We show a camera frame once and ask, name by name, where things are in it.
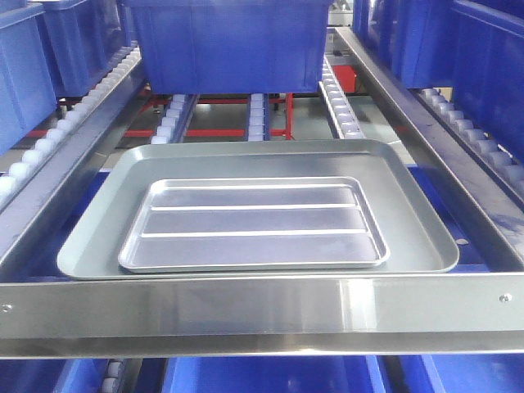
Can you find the steel front shelf beam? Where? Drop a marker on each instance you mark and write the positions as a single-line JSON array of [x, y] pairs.
[[279, 315]]

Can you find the red metal floor frame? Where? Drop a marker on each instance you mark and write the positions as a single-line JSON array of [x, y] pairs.
[[223, 117]]

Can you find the large blue bin on rollers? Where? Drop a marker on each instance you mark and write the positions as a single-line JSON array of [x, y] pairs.
[[197, 47]]

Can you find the large grey tray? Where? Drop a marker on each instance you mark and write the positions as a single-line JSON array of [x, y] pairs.
[[417, 239]]

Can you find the blue bin right stacked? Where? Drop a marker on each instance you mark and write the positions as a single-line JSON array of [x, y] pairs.
[[473, 47]]

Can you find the small ribbed silver tray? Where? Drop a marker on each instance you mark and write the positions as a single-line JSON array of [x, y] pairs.
[[234, 224]]

